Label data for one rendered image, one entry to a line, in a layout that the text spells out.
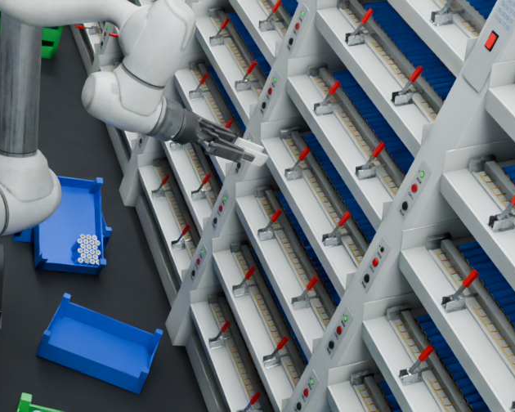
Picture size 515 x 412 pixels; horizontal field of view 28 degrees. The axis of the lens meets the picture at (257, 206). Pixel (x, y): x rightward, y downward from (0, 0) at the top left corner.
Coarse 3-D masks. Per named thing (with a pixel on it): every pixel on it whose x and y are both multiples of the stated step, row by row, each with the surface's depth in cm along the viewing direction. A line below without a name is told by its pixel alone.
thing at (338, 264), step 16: (272, 128) 265; (288, 128) 265; (304, 128) 268; (272, 144) 265; (288, 144) 265; (272, 160) 259; (288, 160) 259; (288, 192) 251; (304, 192) 249; (320, 192) 249; (304, 208) 244; (320, 208) 244; (304, 224) 242; (320, 224) 239; (320, 240) 234; (352, 240) 234; (320, 256) 234; (336, 256) 230; (336, 272) 226; (352, 272) 218; (336, 288) 227
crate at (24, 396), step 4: (20, 396) 197; (24, 396) 196; (28, 396) 197; (20, 400) 196; (24, 400) 196; (28, 400) 196; (20, 404) 196; (24, 404) 196; (28, 404) 196; (16, 408) 199; (20, 408) 197; (24, 408) 197; (28, 408) 197; (32, 408) 199; (36, 408) 199; (40, 408) 199; (44, 408) 199; (48, 408) 200
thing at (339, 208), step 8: (296, 136) 263; (296, 144) 263; (304, 144) 261; (304, 160) 259; (312, 160) 255; (312, 168) 253; (320, 168) 252; (320, 176) 250; (312, 184) 250; (320, 184) 249; (328, 184) 247; (328, 192) 245; (336, 200) 242; (336, 208) 241; (344, 208) 240; (336, 224) 238; (344, 224) 237; (352, 224) 235; (352, 232) 233; (360, 240) 231; (360, 248) 229
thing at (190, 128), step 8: (184, 112) 217; (192, 112) 218; (184, 120) 216; (192, 120) 217; (184, 128) 216; (192, 128) 217; (200, 128) 221; (176, 136) 217; (184, 136) 217; (192, 136) 217; (200, 136) 218; (208, 136) 220; (184, 144) 219; (200, 144) 219
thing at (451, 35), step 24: (408, 0) 214; (432, 0) 213; (456, 0) 209; (480, 0) 209; (432, 24) 205; (456, 24) 205; (480, 24) 201; (432, 48) 206; (456, 48) 198; (456, 72) 198
